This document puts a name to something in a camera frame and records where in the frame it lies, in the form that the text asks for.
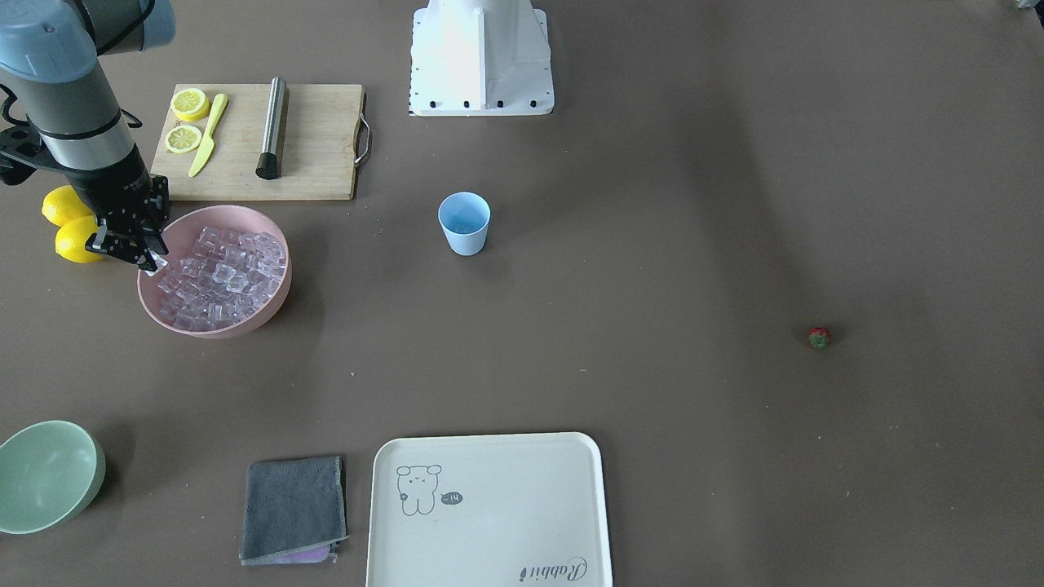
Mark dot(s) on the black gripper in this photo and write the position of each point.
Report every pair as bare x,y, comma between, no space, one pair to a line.
117,192

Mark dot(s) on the red strawberry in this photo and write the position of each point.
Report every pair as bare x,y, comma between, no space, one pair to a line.
819,337

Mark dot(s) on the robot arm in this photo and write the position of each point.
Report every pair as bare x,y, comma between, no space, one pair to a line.
63,116

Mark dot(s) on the ice cubes pile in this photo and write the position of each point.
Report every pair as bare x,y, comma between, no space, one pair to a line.
226,278

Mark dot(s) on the light blue plastic cup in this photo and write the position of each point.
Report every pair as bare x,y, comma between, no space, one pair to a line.
464,218

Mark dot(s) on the pink bowl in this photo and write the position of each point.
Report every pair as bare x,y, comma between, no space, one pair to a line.
179,236

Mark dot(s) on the yellow lemon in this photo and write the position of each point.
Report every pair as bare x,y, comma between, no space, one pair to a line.
63,205
71,240

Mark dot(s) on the lemon slice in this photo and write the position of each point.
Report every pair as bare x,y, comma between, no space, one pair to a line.
190,104
183,138

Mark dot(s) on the wooden cutting board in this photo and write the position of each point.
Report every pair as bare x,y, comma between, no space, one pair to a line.
321,148

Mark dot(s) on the steel muddler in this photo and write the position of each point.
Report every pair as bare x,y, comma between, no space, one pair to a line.
269,165

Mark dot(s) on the yellow plastic knife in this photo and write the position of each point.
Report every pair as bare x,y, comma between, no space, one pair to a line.
206,149

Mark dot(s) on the green bowl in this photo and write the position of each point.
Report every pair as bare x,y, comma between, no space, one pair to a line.
50,472

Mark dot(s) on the grey folded cloth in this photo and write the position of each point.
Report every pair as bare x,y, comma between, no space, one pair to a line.
294,512

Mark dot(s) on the beige rabbit tray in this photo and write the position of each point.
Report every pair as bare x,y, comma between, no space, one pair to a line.
489,510

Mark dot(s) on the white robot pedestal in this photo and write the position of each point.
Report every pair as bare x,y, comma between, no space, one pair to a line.
480,59

